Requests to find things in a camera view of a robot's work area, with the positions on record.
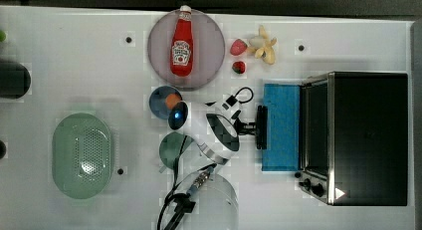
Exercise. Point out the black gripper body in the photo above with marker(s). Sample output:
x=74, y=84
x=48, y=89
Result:
x=240, y=127

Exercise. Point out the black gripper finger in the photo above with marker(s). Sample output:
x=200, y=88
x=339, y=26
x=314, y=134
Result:
x=250, y=125
x=250, y=131

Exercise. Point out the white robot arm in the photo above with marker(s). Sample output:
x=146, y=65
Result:
x=203, y=139

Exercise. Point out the black and silver toaster oven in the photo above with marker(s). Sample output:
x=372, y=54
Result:
x=354, y=138

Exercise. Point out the red toy strawberry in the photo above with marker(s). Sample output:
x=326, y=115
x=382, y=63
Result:
x=239, y=67

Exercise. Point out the green mug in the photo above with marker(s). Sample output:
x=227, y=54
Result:
x=172, y=148

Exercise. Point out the orange toy fruit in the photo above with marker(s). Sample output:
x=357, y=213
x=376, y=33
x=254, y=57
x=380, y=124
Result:
x=171, y=100

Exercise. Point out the pink toy strawberry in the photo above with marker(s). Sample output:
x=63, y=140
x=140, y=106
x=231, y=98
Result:
x=238, y=47

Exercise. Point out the peeled toy banana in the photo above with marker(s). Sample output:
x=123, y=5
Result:
x=262, y=47

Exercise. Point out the grey round plate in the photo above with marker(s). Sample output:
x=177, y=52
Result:
x=209, y=50

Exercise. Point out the blue bowl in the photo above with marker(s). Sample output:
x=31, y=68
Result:
x=157, y=101

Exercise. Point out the red ketchup bottle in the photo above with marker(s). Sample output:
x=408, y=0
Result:
x=182, y=46

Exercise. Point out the green perforated colander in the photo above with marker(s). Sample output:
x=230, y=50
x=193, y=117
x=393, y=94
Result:
x=82, y=156

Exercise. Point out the black frying pan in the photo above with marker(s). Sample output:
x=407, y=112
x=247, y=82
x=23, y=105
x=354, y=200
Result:
x=15, y=80

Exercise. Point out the black cylindrical cup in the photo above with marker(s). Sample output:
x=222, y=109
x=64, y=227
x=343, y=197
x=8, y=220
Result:
x=3, y=149

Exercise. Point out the green toy vegetable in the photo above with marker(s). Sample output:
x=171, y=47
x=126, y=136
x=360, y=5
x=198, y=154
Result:
x=3, y=36

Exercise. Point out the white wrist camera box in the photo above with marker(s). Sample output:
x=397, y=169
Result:
x=230, y=105

